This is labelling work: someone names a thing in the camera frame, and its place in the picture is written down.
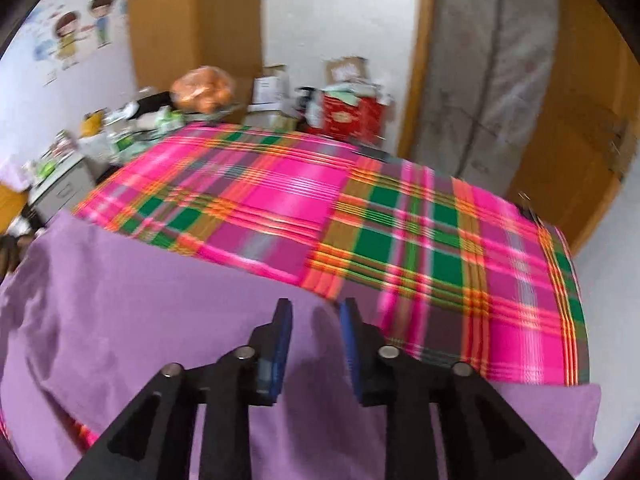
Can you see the open cardboard box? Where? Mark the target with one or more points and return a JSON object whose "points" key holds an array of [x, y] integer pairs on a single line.
{"points": [[345, 70]]}

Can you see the cartoon wall sticker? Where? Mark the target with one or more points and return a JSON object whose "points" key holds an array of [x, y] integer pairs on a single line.
{"points": [[75, 30]]}

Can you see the red box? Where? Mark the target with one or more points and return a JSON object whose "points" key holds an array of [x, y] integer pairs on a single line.
{"points": [[350, 115]]}

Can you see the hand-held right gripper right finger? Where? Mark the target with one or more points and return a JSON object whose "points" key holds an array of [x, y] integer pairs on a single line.
{"points": [[350, 355]]}

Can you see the clear plastic door curtain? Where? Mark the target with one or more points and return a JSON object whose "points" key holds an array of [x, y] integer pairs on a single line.
{"points": [[490, 60]]}

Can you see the wooden wardrobe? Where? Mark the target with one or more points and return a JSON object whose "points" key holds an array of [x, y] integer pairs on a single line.
{"points": [[195, 20]]}

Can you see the wooden door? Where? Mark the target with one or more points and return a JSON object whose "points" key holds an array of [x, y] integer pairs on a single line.
{"points": [[575, 135]]}

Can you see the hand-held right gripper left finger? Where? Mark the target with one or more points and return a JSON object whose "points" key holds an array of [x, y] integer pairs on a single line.
{"points": [[280, 355]]}

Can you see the grey drawer cabinet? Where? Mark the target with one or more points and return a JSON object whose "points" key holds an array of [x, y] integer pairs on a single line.
{"points": [[62, 192]]}

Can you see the plaid bed sheet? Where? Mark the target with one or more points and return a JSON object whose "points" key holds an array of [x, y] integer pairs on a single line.
{"points": [[400, 230]]}

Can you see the yellow paper bag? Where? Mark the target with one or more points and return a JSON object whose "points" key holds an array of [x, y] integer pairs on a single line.
{"points": [[92, 122]]}

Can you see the purple sweater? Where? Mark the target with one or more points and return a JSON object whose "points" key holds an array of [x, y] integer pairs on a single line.
{"points": [[150, 320]]}

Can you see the small white box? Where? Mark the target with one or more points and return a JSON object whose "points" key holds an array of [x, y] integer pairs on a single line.
{"points": [[270, 87]]}

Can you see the bag of oranges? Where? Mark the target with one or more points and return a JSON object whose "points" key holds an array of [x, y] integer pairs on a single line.
{"points": [[202, 90]]}

